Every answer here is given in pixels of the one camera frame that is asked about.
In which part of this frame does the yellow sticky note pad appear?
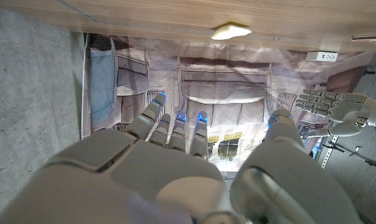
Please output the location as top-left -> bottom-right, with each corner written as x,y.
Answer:
210,24 -> 253,41

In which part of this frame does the white power strip box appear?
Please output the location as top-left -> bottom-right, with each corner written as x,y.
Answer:
305,50 -> 339,63

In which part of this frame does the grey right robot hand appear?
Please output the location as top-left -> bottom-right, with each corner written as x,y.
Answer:
0,92 -> 363,224

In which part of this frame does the printed sofa room backdrop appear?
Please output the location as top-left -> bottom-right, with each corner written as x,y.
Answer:
81,32 -> 376,172

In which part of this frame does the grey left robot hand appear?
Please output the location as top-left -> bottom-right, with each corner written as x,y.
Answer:
294,89 -> 376,138

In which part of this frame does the black wall bracket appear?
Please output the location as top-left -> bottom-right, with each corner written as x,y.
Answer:
326,140 -> 376,172

